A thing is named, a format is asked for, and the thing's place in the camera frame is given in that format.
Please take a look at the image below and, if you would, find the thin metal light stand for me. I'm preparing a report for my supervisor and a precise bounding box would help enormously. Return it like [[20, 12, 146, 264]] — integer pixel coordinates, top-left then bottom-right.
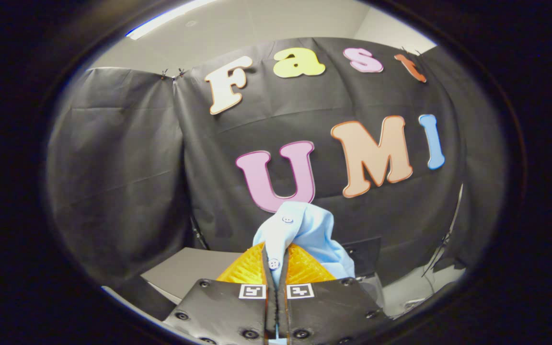
[[422, 184, 463, 276]]

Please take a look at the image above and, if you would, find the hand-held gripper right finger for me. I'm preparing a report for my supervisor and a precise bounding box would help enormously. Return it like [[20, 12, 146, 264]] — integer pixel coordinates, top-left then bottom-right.
[[278, 242, 391, 345]]

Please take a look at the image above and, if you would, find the beige cabinet with dark sides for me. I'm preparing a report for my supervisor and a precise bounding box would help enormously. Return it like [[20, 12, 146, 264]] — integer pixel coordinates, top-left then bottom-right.
[[139, 247, 257, 319]]

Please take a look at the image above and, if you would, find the light blue button shirt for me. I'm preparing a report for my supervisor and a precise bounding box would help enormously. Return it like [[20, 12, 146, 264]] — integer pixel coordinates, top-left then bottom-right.
[[253, 201, 356, 345]]

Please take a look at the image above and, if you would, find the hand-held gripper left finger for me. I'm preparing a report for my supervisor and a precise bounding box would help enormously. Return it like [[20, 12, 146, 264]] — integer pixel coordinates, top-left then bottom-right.
[[163, 242, 276, 345]]

